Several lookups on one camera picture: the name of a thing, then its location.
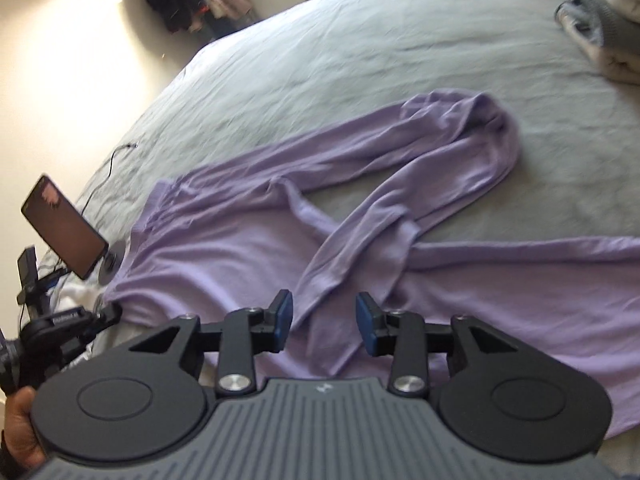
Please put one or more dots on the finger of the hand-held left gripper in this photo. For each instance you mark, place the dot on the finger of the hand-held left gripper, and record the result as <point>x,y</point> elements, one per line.
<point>27,280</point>
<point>106,321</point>

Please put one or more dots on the black smartphone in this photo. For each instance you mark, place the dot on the black smartphone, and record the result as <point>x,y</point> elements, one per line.
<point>60,225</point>

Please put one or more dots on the person's left hand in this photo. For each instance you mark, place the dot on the person's left hand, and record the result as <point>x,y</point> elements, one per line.
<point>20,425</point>

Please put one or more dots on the beige folded garment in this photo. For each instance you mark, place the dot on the beige folded garment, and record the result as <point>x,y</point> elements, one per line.
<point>620,62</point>

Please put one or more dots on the light blue folded garment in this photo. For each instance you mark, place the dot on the light blue folded garment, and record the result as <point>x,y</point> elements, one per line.
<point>582,20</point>

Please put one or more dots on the person's left forearm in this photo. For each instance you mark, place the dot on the person's left forearm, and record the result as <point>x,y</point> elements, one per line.
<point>7,462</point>

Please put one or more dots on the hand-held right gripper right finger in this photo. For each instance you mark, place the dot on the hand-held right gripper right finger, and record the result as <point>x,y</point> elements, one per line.
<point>365,325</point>

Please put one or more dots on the round phone stand base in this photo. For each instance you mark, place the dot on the round phone stand base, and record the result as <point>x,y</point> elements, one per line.
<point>114,262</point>

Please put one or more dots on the purple shirt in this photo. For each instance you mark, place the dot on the purple shirt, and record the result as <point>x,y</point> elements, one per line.
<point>225,240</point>

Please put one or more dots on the grey folded garment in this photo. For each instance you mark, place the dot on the grey folded garment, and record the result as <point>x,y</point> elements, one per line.
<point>625,17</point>

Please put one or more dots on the white cloth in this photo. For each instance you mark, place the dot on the white cloth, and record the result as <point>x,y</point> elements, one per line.
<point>80,295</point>

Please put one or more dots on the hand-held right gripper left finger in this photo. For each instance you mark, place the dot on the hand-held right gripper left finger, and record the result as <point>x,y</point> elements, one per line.
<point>284,322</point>

